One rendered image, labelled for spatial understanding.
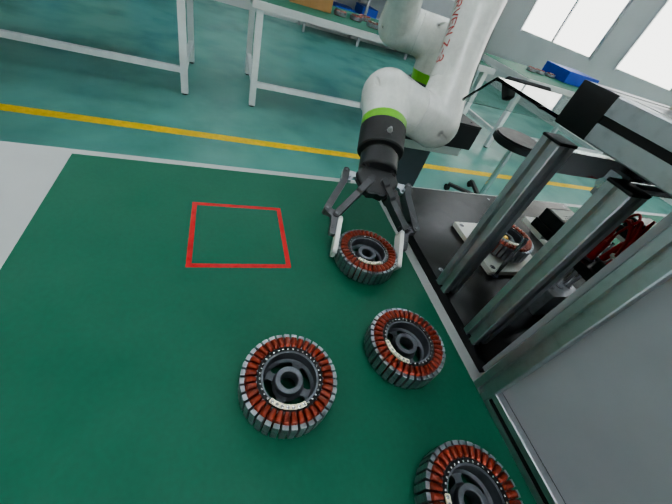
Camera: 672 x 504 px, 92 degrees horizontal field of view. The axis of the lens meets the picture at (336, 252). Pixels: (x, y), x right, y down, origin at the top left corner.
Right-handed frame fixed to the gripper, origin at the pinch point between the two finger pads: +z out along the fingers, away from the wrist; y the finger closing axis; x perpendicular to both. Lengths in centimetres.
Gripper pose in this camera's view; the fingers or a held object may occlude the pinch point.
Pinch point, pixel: (366, 252)
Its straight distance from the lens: 58.1
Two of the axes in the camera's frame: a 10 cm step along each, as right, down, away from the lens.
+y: -9.6, -2.1, -1.6
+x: 2.2, -2.6, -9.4
